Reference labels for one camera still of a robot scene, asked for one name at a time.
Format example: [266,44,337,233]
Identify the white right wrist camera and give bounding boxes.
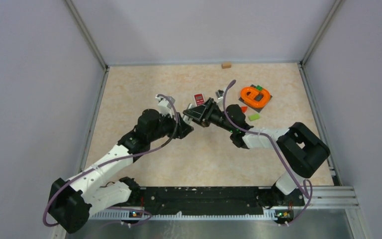
[215,90,224,101]

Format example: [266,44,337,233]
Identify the small wooden block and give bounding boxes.
[221,62,232,69]

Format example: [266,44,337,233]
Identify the light green block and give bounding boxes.
[248,114,261,121]

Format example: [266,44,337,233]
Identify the aluminium frame rail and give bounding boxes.
[299,0,347,67]

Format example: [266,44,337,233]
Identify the red white remote control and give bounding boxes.
[193,94,205,106]

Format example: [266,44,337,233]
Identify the grey base plate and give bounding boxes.
[238,84,274,114]

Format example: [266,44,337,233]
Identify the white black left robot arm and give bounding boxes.
[43,109,193,234]

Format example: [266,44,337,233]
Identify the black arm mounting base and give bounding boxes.
[116,176,305,220]

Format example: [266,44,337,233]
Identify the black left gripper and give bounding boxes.
[148,110,193,142]

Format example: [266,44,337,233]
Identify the red wedge block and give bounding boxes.
[241,106,248,113]

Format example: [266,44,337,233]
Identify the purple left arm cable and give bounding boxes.
[42,94,180,228]

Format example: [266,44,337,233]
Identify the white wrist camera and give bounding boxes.
[215,90,224,101]
[155,95,175,118]

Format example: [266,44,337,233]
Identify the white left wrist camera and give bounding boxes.
[155,95,175,118]

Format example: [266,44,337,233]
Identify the white cable duct strip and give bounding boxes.
[91,210,277,221]

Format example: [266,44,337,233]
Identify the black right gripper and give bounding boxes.
[184,98,235,133]

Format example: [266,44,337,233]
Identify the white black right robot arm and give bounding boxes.
[183,99,330,205]

